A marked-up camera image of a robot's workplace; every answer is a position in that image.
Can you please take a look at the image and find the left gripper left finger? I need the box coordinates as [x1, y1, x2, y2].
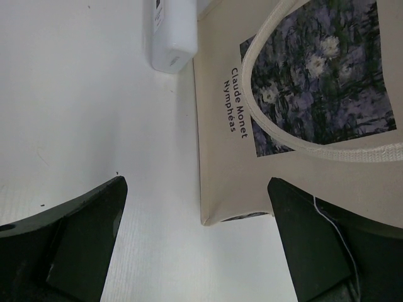
[1, 176, 128, 301]

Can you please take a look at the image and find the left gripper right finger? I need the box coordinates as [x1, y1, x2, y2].
[268, 178, 402, 301]

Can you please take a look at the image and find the white bottle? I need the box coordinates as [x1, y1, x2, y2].
[151, 0, 198, 74]

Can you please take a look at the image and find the beige canvas tote bag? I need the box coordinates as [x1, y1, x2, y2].
[194, 1, 402, 227]

